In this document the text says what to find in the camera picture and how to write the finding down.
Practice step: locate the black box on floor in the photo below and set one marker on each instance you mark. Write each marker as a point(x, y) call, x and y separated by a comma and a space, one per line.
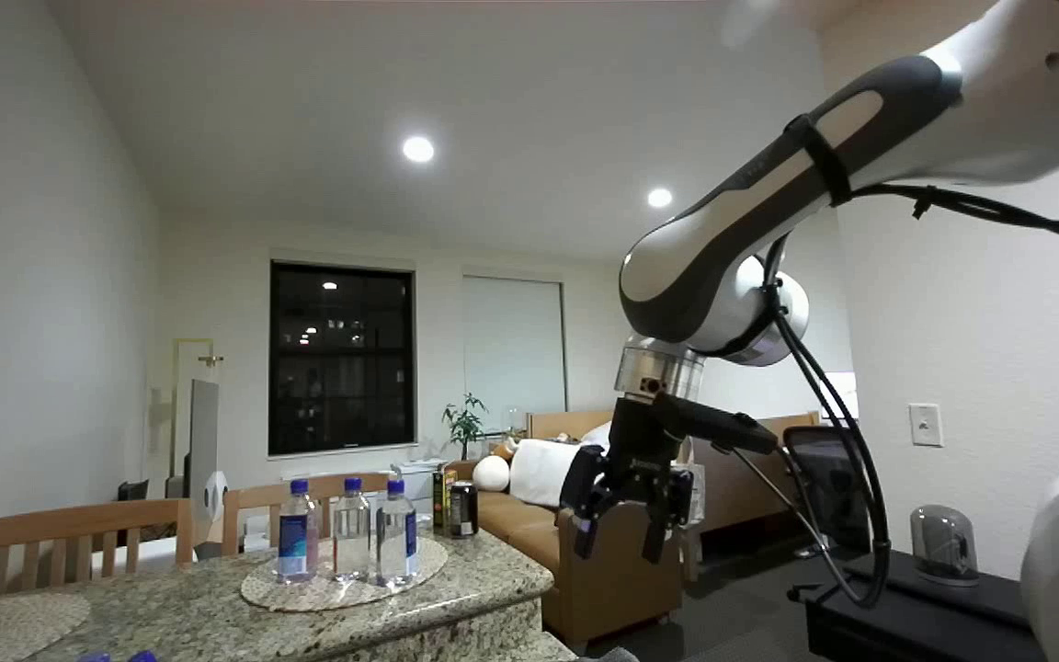
point(922, 620)

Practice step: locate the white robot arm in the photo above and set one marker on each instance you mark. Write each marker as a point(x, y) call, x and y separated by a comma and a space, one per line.
point(942, 131)

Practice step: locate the water bottle blue label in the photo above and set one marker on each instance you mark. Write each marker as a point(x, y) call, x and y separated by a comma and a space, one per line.
point(295, 536)

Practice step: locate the white wall switch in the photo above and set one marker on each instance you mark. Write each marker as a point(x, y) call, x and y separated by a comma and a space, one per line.
point(924, 424)

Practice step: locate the brown sofa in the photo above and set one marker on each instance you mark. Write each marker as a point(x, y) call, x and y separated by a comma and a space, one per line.
point(597, 595)

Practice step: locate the dark window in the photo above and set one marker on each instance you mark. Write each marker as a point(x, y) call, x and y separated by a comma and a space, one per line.
point(340, 357)

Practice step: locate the grey cylindrical speaker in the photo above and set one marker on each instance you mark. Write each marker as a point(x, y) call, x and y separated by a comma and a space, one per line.
point(942, 541)

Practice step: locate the round woven placemat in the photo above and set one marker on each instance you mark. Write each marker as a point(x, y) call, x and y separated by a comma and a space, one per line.
point(264, 587)

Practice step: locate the right water bottle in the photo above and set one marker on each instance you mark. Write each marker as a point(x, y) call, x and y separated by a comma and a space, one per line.
point(395, 540)

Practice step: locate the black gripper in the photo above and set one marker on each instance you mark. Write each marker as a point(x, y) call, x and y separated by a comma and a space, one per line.
point(637, 465)

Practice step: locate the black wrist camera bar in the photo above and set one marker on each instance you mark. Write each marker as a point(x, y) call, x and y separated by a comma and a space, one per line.
point(713, 424)

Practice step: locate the middle water bottle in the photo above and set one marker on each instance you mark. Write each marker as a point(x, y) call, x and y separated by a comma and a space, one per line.
point(351, 531)

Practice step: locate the green potted plant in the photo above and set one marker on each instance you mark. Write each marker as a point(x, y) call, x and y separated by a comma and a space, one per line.
point(466, 421)

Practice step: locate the wooden chair left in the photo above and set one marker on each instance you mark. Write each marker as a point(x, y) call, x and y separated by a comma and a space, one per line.
point(75, 544)

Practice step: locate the dark jar on counter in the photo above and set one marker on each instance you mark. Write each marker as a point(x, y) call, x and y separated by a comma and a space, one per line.
point(457, 508)

